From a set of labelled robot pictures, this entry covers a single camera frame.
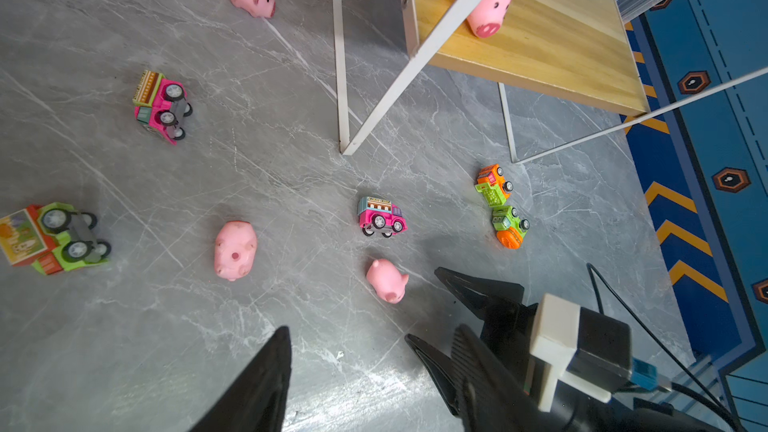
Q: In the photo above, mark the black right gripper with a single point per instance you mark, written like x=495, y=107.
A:
x=491, y=380

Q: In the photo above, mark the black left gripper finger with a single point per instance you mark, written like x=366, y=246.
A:
x=256, y=400

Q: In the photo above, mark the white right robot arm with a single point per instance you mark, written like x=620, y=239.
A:
x=643, y=415

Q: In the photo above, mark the wooden two-tier shelf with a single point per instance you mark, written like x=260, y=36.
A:
x=577, y=50

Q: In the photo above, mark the green orange toy car lower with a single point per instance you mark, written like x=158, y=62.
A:
x=510, y=227

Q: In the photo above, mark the pink teal toy van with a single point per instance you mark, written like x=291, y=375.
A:
x=379, y=216

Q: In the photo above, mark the orange green toy car upper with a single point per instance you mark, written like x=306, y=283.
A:
x=493, y=186

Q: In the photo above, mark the green red toy truck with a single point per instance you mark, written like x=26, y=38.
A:
x=52, y=238

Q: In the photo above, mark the pink toy truck striped roof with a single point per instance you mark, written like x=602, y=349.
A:
x=161, y=105

